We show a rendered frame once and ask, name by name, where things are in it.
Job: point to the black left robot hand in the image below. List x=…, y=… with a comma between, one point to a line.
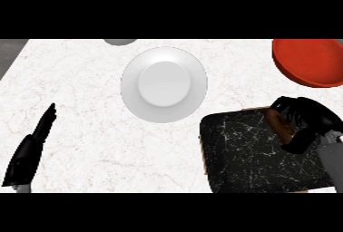
x=27, y=155

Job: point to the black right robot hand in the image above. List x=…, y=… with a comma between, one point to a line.
x=308, y=120

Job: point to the brown sweet potato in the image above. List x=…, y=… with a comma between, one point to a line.
x=278, y=123

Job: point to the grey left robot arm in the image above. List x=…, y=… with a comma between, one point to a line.
x=22, y=188

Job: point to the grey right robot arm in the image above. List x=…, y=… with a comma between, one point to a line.
x=333, y=163

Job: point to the black marbled tray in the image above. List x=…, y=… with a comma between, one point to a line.
x=254, y=154

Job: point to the white oval plate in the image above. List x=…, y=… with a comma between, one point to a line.
x=164, y=84

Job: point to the red round bowl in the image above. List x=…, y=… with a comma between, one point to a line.
x=311, y=62

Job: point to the grey round object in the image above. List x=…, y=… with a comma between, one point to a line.
x=120, y=42

